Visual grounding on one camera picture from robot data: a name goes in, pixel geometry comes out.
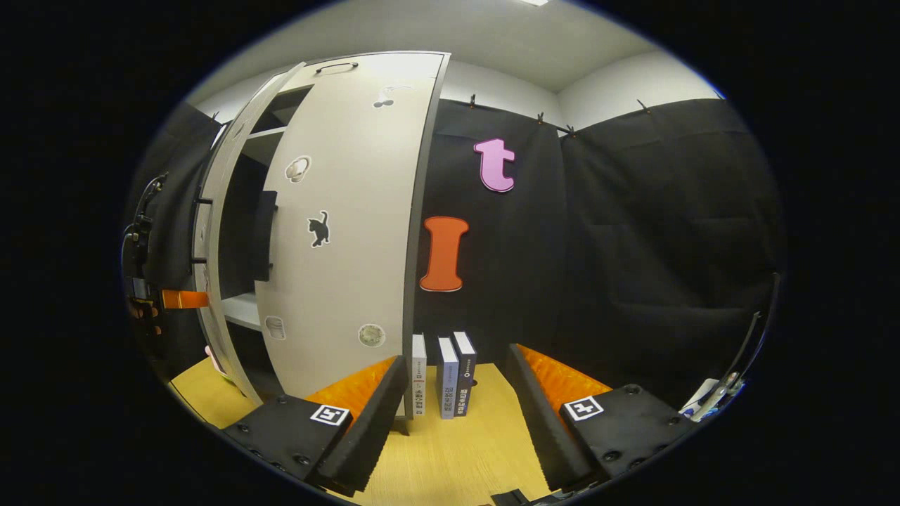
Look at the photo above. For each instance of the white and grey cabinet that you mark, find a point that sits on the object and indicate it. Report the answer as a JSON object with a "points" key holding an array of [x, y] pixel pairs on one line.
{"points": [[242, 309]]}

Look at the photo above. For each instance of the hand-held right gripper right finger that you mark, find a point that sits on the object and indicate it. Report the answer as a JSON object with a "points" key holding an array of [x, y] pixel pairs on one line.
{"points": [[545, 422]]}

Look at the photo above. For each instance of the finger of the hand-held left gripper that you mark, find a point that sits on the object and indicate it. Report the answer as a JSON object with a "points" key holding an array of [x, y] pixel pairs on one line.
{"points": [[184, 299]]}

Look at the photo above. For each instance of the dark navy book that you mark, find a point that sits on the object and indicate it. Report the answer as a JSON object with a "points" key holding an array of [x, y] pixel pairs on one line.
{"points": [[467, 376]]}

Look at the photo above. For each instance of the white book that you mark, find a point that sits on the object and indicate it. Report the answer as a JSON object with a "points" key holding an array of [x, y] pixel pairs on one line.
{"points": [[419, 379]]}

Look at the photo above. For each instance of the white cabinet right door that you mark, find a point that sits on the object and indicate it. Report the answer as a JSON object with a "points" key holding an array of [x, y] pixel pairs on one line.
{"points": [[351, 267]]}

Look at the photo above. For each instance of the black backdrop cloth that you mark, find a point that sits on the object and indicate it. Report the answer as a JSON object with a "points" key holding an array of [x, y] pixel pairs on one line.
{"points": [[633, 246]]}

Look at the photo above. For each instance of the white and blue clutter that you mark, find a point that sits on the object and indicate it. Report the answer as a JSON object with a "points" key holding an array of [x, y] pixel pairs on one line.
{"points": [[699, 404]]}

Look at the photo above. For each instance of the grey blue book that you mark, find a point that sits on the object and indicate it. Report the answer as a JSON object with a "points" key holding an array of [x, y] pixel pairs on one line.
{"points": [[446, 383]]}

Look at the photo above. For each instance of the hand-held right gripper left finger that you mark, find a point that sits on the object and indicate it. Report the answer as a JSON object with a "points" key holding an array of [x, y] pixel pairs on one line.
{"points": [[365, 429]]}

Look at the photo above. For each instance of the white cabinet left door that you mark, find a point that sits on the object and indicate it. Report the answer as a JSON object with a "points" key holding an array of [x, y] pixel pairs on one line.
{"points": [[219, 165]]}

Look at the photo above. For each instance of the white cabinet door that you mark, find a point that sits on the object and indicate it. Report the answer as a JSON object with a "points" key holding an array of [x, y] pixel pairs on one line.
{"points": [[219, 165], [351, 267]]}

